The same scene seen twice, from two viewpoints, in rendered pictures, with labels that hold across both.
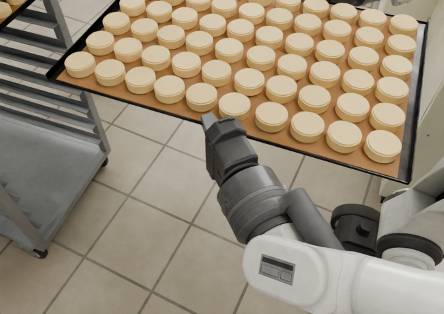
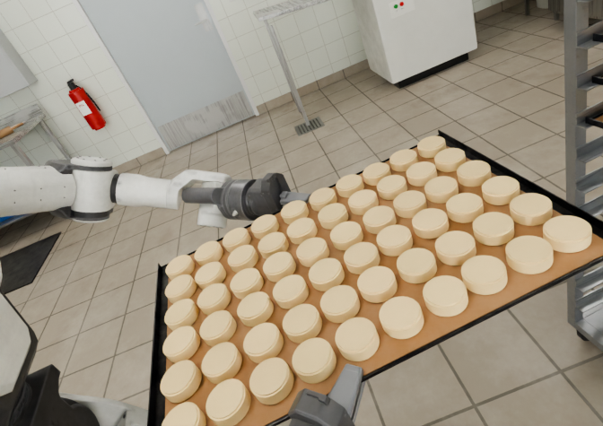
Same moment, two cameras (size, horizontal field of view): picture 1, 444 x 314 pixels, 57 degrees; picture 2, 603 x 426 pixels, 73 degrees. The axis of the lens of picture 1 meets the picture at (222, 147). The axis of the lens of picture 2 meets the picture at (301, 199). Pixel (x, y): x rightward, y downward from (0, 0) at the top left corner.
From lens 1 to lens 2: 1.07 m
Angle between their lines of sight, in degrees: 94
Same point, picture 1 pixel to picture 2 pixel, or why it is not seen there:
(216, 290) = not seen: outside the picture
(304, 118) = (238, 236)
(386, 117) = (179, 280)
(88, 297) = (507, 354)
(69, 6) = not seen: outside the picture
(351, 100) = (210, 271)
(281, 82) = (272, 241)
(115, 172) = not seen: outside the picture
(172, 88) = (343, 182)
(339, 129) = (210, 248)
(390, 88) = (180, 306)
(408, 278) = (147, 180)
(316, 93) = (240, 256)
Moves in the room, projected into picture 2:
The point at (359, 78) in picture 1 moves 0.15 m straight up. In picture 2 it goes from (210, 294) to (159, 221)
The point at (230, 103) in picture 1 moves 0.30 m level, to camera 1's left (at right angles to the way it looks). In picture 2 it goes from (294, 205) to (403, 124)
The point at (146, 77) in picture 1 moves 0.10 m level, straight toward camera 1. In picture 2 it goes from (369, 171) to (327, 168)
